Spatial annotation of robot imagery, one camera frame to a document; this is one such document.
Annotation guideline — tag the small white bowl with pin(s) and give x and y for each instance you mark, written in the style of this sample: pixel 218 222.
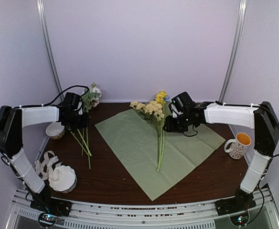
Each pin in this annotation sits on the small white bowl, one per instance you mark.
pixel 55 131

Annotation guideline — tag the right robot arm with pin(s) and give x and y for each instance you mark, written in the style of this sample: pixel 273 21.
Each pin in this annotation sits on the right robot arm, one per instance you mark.
pixel 259 117

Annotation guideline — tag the yellow fake flower stem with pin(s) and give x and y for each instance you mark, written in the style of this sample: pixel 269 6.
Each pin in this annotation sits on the yellow fake flower stem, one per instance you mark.
pixel 160 116

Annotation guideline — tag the white ribbon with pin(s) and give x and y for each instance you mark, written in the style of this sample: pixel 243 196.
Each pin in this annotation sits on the white ribbon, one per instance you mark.
pixel 42 168

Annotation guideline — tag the white scalloped dish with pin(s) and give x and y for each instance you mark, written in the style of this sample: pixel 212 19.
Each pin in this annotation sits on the white scalloped dish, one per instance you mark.
pixel 62 179

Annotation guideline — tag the peach fake flower stem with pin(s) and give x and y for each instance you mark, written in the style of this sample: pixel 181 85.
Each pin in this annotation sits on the peach fake flower stem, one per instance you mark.
pixel 82 138

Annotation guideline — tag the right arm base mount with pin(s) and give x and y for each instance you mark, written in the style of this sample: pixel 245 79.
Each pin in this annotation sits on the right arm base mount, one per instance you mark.
pixel 236 206

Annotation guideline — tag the front aluminium rail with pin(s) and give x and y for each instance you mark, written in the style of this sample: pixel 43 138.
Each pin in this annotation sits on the front aluminium rail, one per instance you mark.
pixel 196 215

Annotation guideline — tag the blue fake flower stem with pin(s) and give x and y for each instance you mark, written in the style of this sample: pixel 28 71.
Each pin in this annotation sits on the blue fake flower stem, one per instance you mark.
pixel 167 99

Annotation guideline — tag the green wrapping paper sheet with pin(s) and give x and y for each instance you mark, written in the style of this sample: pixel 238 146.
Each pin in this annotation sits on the green wrapping paper sheet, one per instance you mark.
pixel 134 142

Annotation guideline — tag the left aluminium frame post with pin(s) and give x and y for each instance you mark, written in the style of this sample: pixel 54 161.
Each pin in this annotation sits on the left aluminium frame post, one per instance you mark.
pixel 47 42

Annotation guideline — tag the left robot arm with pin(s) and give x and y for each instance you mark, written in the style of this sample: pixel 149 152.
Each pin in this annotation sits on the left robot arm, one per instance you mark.
pixel 70 113

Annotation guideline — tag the pink fake flower stem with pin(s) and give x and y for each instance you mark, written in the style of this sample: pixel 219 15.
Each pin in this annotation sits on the pink fake flower stem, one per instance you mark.
pixel 91 98

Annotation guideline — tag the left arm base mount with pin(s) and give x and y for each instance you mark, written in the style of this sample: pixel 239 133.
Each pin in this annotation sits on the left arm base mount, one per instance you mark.
pixel 50 208

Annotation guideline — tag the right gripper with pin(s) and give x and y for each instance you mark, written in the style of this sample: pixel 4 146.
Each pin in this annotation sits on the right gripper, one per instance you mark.
pixel 170 127

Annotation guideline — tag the white patterned mug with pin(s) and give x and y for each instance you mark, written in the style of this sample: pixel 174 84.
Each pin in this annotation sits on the white patterned mug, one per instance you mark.
pixel 237 147

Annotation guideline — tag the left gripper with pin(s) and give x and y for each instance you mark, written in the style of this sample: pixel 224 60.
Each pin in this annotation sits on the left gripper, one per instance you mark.
pixel 85 123

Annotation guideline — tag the aluminium corner frame post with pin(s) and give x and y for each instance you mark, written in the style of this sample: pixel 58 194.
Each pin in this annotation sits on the aluminium corner frame post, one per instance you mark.
pixel 240 22

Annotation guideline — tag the cream fake flower bunch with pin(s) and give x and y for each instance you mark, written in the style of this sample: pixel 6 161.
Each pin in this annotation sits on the cream fake flower bunch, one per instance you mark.
pixel 147 112

